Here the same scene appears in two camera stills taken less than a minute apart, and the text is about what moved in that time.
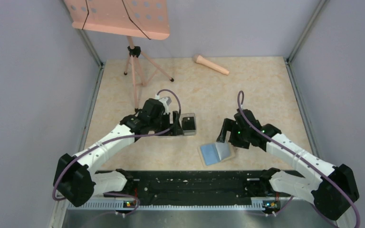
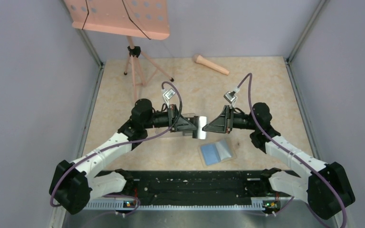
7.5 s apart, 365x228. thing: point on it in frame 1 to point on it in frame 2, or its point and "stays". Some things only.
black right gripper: [231, 125] to [224, 123]
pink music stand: [147, 19] stays
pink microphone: [199, 59] stays
